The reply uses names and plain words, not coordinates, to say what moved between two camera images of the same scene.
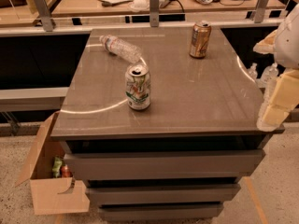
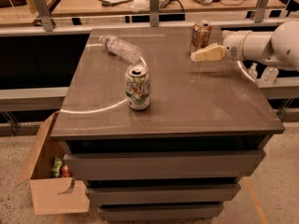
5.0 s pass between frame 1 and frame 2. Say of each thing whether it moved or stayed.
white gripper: moved
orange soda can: stayed
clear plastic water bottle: stayed
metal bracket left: stayed
